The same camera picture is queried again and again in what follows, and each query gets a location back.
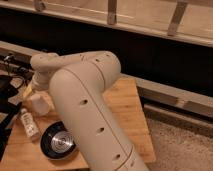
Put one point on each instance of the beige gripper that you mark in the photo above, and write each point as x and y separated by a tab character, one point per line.
40	82

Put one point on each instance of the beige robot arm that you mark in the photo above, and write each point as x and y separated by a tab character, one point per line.
76	84

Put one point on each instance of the black bag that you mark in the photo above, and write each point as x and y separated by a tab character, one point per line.
7	90

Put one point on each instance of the small white labelled bottle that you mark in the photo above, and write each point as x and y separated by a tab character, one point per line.
31	129

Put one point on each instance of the black bowl with metal centre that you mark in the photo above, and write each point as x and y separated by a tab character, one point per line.
56	142

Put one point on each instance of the metal rail with brackets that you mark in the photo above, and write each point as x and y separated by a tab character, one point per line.
188	21

